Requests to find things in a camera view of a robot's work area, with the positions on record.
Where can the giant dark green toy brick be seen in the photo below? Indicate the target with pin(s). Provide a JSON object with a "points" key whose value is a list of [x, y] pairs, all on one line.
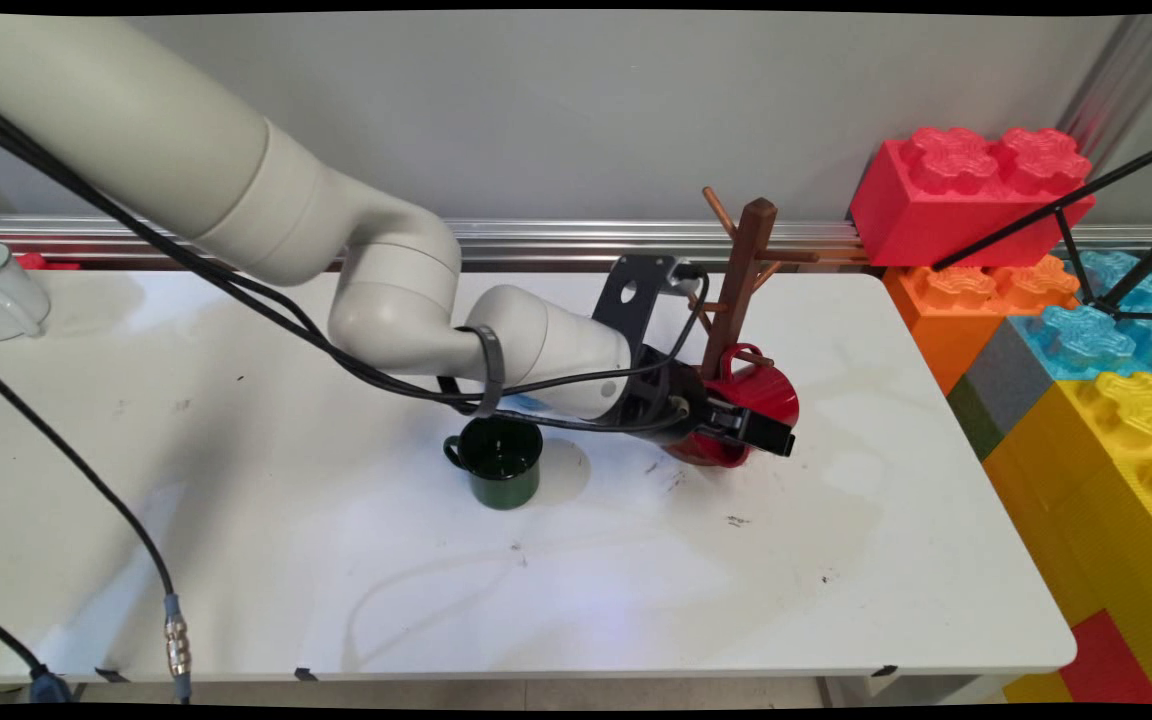
{"points": [[974, 420]]}

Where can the black tripod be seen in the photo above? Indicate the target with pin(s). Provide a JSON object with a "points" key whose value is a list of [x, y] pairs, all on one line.
{"points": [[1036, 217]]}

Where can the giant grey toy brick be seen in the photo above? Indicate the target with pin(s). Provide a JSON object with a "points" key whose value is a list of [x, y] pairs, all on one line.
{"points": [[1006, 380]]}

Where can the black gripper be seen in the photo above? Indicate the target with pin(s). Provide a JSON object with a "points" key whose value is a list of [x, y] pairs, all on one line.
{"points": [[656, 385]]}

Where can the white and blue bowl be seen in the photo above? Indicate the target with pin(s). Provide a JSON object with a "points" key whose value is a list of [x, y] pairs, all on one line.
{"points": [[528, 403]]}

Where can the giant yellow toy brick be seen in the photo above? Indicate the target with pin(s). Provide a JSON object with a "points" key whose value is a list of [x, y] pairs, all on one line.
{"points": [[1096, 500]]}

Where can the aluminium rail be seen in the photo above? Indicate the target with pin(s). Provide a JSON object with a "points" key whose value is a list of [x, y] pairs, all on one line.
{"points": [[536, 240]]}

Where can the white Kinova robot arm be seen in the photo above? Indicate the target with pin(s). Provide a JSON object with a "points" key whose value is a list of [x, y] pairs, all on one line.
{"points": [[136, 130]]}

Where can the small red object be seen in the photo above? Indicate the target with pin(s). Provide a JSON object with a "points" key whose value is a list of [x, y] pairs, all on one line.
{"points": [[46, 263]]}

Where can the giant red toy brick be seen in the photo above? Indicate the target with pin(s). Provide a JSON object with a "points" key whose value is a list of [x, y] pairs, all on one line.
{"points": [[926, 215]]}

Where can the giant orange toy brick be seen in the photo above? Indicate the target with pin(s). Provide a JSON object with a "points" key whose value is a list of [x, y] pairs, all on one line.
{"points": [[946, 325]]}

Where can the red enamel mug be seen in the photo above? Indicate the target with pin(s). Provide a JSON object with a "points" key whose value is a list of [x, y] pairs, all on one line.
{"points": [[771, 395]]}

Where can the dark green enamel mug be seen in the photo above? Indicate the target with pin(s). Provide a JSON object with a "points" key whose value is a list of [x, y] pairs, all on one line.
{"points": [[501, 475]]}

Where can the aluminium post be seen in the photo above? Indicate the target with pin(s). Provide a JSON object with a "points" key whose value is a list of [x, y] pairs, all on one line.
{"points": [[1126, 70]]}

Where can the white mug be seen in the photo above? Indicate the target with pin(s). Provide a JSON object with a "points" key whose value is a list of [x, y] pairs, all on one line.
{"points": [[1, 295]]}

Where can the flat red toy block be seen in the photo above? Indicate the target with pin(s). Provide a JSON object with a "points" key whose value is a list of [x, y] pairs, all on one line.
{"points": [[1106, 660]]}

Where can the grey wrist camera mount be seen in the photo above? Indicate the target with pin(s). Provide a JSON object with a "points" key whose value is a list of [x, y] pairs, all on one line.
{"points": [[641, 275]]}

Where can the giant blue toy brick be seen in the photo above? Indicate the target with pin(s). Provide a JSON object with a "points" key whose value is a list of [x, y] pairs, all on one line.
{"points": [[1086, 340]]}

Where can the brown wooden mug tree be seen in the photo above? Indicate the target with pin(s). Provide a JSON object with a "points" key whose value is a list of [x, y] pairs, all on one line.
{"points": [[741, 280]]}

